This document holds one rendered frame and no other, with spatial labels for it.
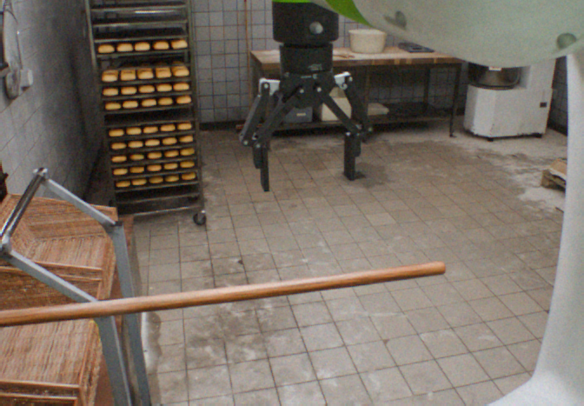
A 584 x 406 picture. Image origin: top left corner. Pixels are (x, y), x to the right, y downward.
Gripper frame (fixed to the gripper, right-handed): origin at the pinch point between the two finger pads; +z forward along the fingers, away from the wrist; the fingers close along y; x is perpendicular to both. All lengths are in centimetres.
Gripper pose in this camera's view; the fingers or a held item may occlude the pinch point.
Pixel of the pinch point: (308, 176)
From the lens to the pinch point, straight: 80.3
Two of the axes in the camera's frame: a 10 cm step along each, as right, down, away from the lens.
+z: 0.2, 9.1, 4.1
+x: -2.5, -3.9, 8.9
